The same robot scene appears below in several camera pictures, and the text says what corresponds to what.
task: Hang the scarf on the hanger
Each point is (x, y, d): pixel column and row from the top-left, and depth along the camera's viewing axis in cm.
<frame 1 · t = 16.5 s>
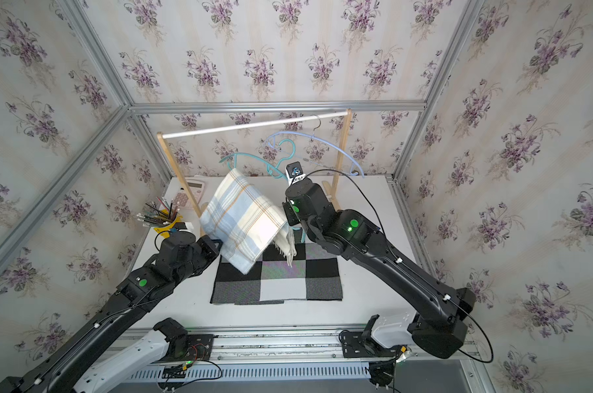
left hand: (228, 244, 73), fingers closed
right hand: (298, 193, 65), fingers closed
blue cream plaid scarf: (246, 221, 69), point 30 cm above the table
grey black checkered scarf: (314, 274, 90), on the table
wooden clothes rack: (341, 160, 95), point 25 cm above the table
yellow pen cup: (168, 220, 95), point 8 cm above the table

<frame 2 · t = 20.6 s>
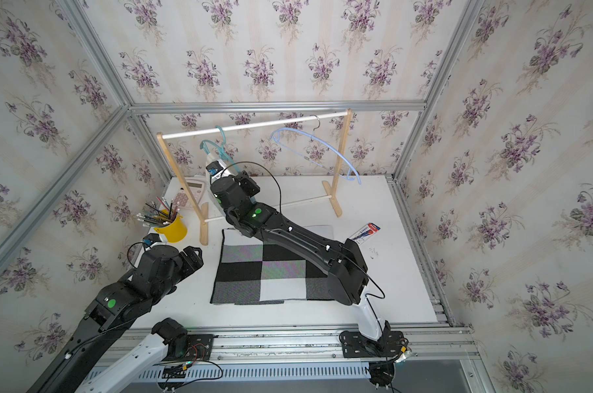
left hand: (197, 258, 71), fingers open
right hand: (246, 174, 75), fingers open
red white blister package: (364, 232, 100), point 2 cm above the table
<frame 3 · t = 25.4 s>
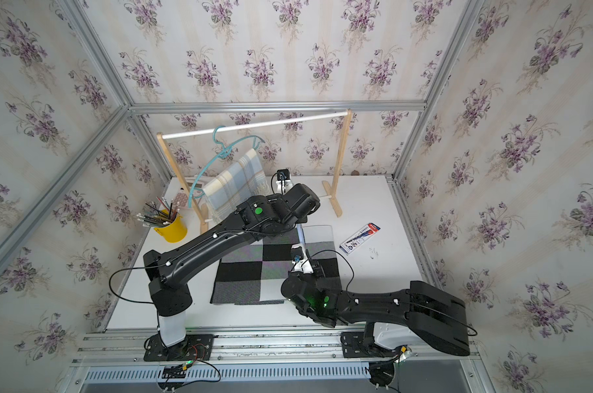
left hand: (302, 210, 72), fingers open
right hand: (307, 254, 79), fingers closed
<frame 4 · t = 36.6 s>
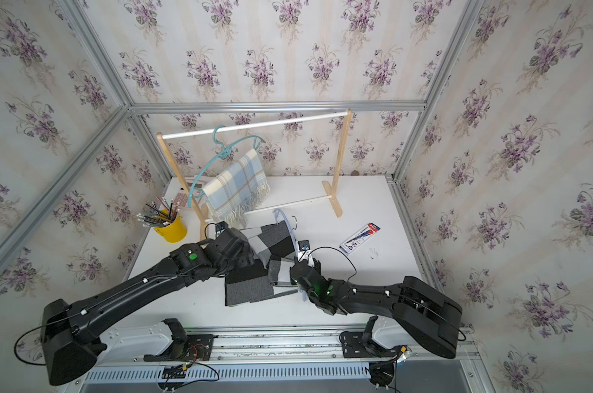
left hand: (250, 260, 77), fingers open
right hand: (297, 259, 85), fingers closed
grey black checkered scarf: (272, 246, 96), on the table
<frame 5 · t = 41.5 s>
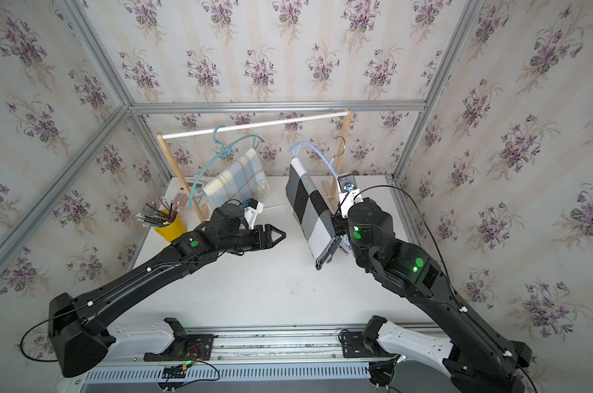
left hand: (283, 241, 70), fingers open
right hand: (349, 195, 59), fingers closed
grey black checkered scarf: (313, 212, 68), point 33 cm above the table
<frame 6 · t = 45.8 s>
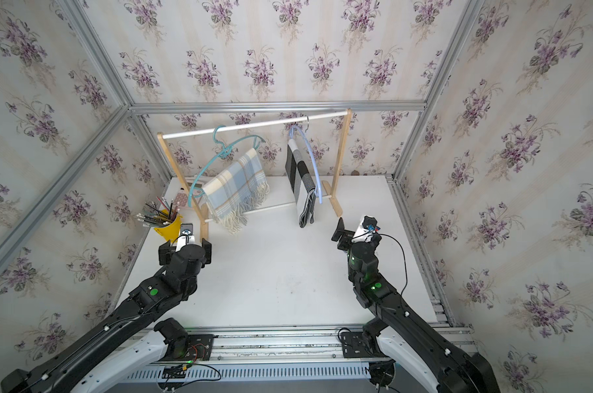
left hand: (192, 243, 75), fingers open
right hand: (356, 222, 78), fingers open
grey black checkered scarf: (301, 182, 88), point 24 cm above the table
